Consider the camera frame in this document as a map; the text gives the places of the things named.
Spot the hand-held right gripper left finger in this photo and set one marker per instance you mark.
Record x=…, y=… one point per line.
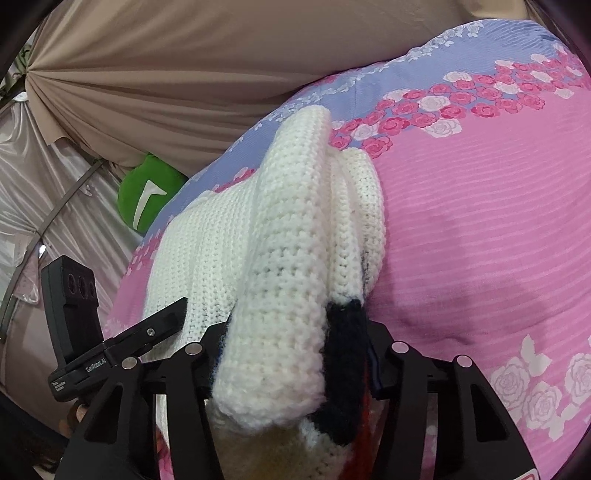
x=203, y=353

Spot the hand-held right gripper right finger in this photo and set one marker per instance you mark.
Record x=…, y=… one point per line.
x=385, y=364

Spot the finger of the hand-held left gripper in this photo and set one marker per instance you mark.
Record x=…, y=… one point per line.
x=147, y=330

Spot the red white navy knit sweater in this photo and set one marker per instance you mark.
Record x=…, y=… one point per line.
x=295, y=258

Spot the person's left hand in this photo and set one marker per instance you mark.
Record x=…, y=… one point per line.
x=77, y=411

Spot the shiny grey curtain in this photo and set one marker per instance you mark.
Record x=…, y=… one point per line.
x=27, y=194

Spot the green cushion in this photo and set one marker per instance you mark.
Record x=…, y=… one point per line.
x=154, y=189

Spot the floral pink purple bed sheet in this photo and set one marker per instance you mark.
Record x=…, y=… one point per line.
x=471, y=221

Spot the beige draped fabric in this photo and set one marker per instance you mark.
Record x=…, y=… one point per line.
x=231, y=60

